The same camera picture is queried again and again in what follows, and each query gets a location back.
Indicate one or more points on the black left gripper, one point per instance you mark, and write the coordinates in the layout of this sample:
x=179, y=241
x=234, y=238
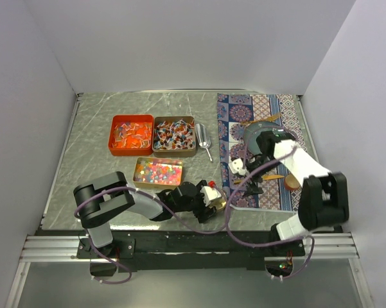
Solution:
x=200, y=214

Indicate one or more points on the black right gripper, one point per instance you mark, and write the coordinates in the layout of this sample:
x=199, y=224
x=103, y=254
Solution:
x=252, y=188

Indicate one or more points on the gold jar lid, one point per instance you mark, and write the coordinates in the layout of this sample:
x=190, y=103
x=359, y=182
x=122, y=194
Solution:
x=219, y=204

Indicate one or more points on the gold tin of star candies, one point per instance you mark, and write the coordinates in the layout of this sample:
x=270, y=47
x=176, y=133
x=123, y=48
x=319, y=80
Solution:
x=157, y=173

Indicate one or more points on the beige tin of small lollipops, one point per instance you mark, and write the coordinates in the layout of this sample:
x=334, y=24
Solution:
x=174, y=136

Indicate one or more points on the silver metal scoop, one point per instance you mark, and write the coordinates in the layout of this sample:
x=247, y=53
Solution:
x=203, y=139

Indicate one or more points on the orange tin of lollipops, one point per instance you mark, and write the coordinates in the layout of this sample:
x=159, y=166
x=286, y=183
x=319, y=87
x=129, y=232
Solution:
x=131, y=135

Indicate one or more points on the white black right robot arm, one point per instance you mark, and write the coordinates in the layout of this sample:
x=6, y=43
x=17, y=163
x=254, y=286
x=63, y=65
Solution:
x=324, y=198

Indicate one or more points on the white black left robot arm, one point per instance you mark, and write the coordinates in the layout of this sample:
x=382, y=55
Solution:
x=106, y=197

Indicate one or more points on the teal ceramic plate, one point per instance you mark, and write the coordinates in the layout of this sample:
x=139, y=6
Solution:
x=253, y=130

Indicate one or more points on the patterned blue placemat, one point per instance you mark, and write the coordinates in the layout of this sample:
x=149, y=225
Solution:
x=232, y=109

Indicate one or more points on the copper cup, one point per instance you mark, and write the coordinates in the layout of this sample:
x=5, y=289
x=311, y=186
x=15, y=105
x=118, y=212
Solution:
x=291, y=183

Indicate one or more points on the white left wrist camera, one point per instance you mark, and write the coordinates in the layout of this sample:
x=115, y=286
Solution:
x=211, y=194

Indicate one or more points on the black aluminium mounting rail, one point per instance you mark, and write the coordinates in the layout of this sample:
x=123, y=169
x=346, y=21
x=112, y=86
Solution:
x=173, y=250

